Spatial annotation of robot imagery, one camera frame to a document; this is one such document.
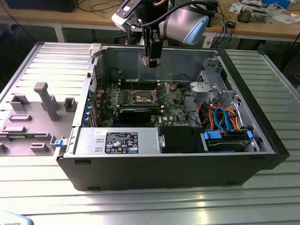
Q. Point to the white paper sheet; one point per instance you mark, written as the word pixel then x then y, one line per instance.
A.
pixel 287 18

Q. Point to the CPU socket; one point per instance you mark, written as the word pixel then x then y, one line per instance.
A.
pixel 143 98

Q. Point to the black tower box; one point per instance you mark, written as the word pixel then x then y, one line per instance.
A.
pixel 213 18

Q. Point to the black RAM slot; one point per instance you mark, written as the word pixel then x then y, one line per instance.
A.
pixel 145 88
pixel 145 83
pixel 145 80

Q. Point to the hard disk blue carrier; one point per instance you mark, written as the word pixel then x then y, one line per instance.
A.
pixel 211 136

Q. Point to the large black device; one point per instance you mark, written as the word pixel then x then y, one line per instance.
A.
pixel 39 5

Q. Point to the blue case latch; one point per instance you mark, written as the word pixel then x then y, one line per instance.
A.
pixel 59 143

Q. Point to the grey metal device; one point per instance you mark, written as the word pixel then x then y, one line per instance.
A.
pixel 260 15

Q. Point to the wooden workbench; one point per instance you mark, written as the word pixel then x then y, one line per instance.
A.
pixel 93 17

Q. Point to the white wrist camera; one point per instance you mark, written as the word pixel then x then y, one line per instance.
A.
pixel 120 22

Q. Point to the silver power supply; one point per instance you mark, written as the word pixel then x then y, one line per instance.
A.
pixel 86 143

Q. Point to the small black box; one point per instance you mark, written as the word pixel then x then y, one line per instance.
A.
pixel 230 24

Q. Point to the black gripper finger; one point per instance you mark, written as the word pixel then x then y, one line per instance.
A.
pixel 155 49
pixel 147 42

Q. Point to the green motherboard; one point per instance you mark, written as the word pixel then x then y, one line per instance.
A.
pixel 174 112

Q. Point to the grey metal drive cage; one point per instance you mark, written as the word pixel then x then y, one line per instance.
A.
pixel 199 90

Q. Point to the white power strip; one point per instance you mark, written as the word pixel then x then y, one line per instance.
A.
pixel 209 43

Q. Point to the green RAM stick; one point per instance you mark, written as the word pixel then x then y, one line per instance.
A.
pixel 155 109

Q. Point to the blue cardboard box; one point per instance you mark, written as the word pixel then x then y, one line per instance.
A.
pixel 276 3

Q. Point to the metal heat sink cooler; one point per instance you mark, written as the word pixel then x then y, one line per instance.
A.
pixel 245 15

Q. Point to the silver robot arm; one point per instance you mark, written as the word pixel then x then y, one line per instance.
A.
pixel 178 25

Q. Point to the grey parts rack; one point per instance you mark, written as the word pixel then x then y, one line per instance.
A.
pixel 28 127

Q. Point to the black graphics card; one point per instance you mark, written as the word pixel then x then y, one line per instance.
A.
pixel 134 116

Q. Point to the black PC case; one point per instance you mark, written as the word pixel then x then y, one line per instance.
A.
pixel 152 171

